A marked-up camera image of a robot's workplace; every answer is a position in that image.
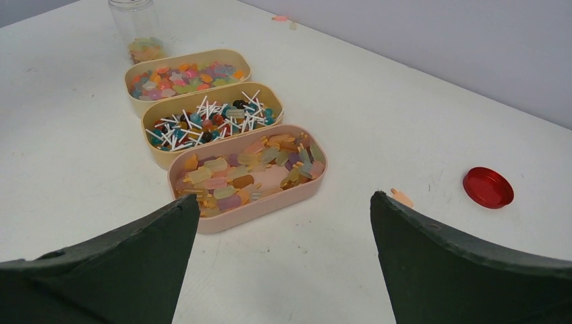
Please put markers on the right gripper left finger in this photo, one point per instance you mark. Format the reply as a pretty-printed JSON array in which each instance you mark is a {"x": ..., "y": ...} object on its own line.
[{"x": 131, "y": 274}]

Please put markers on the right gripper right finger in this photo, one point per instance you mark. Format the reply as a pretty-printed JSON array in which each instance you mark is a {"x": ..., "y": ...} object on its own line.
[{"x": 435, "y": 273}]

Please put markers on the clear plastic jar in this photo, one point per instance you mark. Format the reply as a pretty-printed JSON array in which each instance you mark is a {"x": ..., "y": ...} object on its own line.
[{"x": 138, "y": 25}]

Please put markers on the tray of popsicle candies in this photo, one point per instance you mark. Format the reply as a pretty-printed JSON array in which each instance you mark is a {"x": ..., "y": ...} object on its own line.
[{"x": 243, "y": 178}]

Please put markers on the tray of lollipop candies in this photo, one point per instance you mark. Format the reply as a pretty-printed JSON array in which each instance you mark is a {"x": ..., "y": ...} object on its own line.
[{"x": 189, "y": 121}]

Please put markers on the tray of gummy candies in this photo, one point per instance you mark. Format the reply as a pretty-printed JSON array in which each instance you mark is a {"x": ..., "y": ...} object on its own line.
[{"x": 153, "y": 81}]

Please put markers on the spilled orange candy on table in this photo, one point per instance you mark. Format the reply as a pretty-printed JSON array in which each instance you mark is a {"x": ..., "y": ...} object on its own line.
[{"x": 402, "y": 198}]

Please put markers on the red jar lid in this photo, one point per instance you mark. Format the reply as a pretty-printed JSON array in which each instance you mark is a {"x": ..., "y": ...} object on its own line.
[{"x": 488, "y": 188}]

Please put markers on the spilled candy at table edge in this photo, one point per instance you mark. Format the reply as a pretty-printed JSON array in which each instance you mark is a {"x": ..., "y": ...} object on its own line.
[{"x": 292, "y": 25}]

